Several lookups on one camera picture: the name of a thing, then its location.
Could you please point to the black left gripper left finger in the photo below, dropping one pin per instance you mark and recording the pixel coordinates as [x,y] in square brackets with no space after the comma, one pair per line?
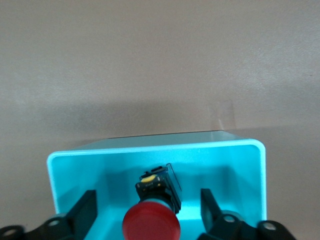
[77,215]

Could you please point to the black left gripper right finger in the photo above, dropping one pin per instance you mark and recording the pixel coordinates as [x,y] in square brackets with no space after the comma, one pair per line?
[217,215]

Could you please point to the red mushroom push button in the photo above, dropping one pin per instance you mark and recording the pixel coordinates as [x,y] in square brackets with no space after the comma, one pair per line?
[152,212]

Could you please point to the cyan plastic box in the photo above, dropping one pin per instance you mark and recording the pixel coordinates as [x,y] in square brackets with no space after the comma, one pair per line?
[160,175]

